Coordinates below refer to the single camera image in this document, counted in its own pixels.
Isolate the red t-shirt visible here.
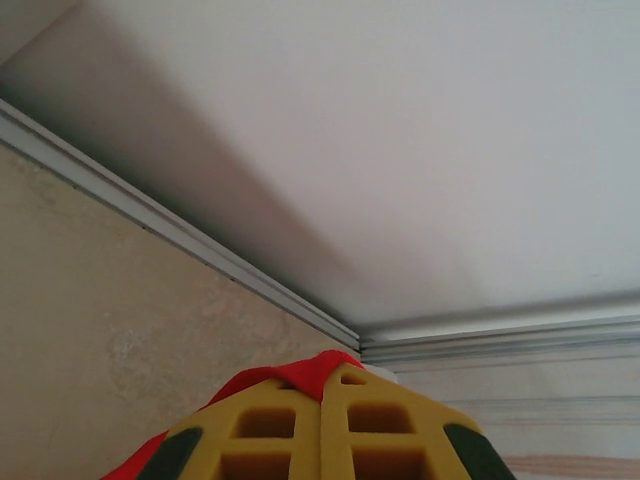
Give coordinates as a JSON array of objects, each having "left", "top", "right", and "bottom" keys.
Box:
[{"left": 102, "top": 349, "right": 371, "bottom": 480}]

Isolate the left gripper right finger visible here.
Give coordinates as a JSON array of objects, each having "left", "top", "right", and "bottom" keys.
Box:
[{"left": 320, "top": 364, "right": 516, "bottom": 480}]

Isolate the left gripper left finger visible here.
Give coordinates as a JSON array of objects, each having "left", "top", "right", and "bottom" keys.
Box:
[{"left": 134, "top": 377, "right": 321, "bottom": 480}]

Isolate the long aluminium table edge rail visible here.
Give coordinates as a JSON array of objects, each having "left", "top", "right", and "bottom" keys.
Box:
[{"left": 0, "top": 97, "right": 364, "bottom": 354}]

